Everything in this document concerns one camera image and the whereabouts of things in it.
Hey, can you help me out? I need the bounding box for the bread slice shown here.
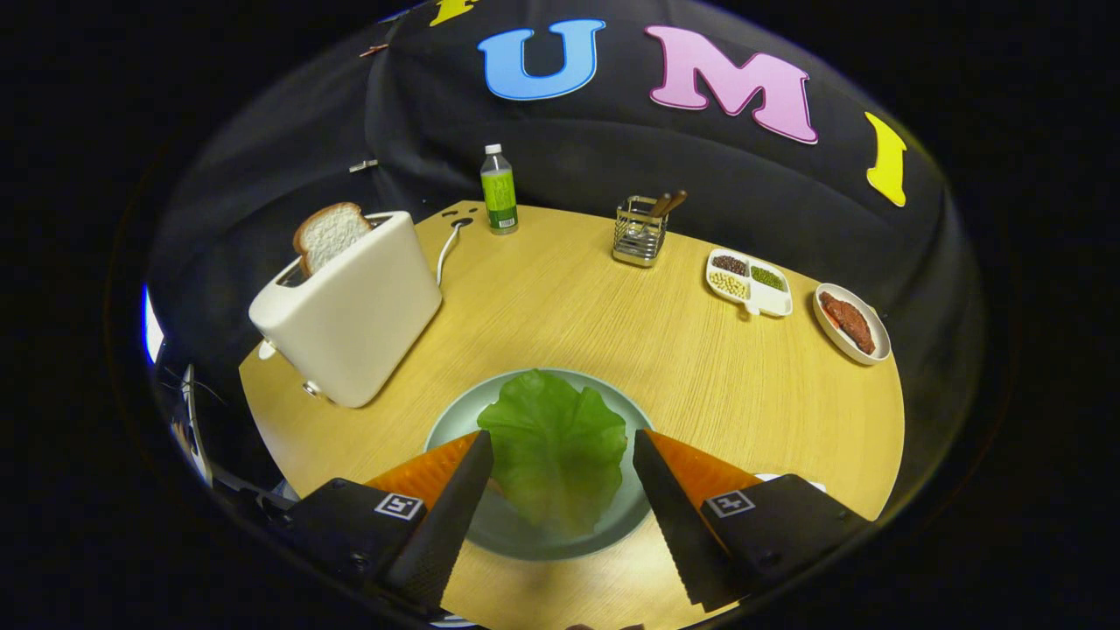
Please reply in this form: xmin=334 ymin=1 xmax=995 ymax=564
xmin=292 ymin=202 xmax=374 ymax=278

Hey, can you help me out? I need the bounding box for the green drink bottle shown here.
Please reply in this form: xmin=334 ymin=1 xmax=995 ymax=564
xmin=480 ymin=143 xmax=520 ymax=236

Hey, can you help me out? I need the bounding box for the square white plate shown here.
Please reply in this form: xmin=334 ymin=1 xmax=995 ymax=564
xmin=754 ymin=473 xmax=827 ymax=493

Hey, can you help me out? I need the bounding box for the white toaster cable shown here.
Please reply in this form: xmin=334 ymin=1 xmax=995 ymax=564
xmin=436 ymin=223 xmax=465 ymax=287

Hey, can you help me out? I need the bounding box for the pale green plate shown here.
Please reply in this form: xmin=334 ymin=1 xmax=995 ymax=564
xmin=423 ymin=367 xmax=655 ymax=562

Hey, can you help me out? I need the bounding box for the metal wire utensil holder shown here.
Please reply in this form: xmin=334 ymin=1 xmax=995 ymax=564
xmin=612 ymin=195 xmax=669 ymax=269

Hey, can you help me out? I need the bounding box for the white divided dish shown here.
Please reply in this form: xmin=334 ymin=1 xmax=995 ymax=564
xmin=705 ymin=248 xmax=795 ymax=319

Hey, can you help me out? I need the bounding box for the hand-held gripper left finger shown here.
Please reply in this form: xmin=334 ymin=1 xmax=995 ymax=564
xmin=284 ymin=429 xmax=495 ymax=613

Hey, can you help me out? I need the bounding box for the white toaster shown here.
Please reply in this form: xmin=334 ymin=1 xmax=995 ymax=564
xmin=248 ymin=210 xmax=444 ymax=410

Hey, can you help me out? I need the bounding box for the green lettuce leaf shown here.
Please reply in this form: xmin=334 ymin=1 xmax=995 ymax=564
xmin=477 ymin=368 xmax=629 ymax=536

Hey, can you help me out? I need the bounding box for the round white plate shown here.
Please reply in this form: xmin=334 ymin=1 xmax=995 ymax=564
xmin=812 ymin=282 xmax=893 ymax=367

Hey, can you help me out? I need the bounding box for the red meat slice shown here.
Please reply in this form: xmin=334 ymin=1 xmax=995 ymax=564
xmin=820 ymin=291 xmax=876 ymax=355

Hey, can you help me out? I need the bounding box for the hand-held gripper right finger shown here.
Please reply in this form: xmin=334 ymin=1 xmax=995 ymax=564
xmin=633 ymin=428 xmax=872 ymax=613

